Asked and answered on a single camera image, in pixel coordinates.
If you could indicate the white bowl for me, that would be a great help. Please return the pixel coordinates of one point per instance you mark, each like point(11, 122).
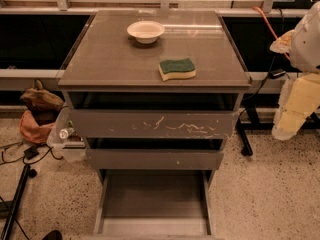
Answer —
point(146, 32)

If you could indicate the black power adapter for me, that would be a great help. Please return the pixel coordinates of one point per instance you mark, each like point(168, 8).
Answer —
point(31, 152)

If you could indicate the grey drawer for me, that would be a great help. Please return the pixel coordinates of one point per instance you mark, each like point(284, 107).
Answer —
point(153, 115)
point(155, 154)
point(154, 205)

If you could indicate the grey bottom drawer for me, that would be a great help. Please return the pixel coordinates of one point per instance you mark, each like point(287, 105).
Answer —
point(154, 205)

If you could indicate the grey top drawer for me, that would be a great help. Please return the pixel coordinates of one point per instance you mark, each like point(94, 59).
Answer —
point(153, 115)

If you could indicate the black table frame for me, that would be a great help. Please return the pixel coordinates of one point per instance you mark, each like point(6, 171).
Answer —
point(254, 124)

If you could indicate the grey drawer cabinet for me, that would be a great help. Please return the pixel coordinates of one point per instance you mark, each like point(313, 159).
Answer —
point(108, 59)

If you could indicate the black stand leg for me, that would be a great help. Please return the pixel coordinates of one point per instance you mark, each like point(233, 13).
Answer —
point(13, 209)

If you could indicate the black adapter on rail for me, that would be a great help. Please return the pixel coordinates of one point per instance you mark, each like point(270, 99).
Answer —
point(274, 74)

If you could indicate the green yellow sponge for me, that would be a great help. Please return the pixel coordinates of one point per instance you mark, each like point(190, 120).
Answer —
point(177, 69)

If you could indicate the grey middle drawer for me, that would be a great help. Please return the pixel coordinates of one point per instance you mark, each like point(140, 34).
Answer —
point(155, 154)

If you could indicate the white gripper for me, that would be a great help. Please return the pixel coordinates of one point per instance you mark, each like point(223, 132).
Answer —
point(307, 45)

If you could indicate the plastic bottle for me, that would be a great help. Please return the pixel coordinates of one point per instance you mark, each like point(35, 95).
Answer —
point(65, 133)

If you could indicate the brown orange cloth bag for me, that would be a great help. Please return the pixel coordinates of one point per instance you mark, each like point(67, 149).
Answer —
point(43, 108)

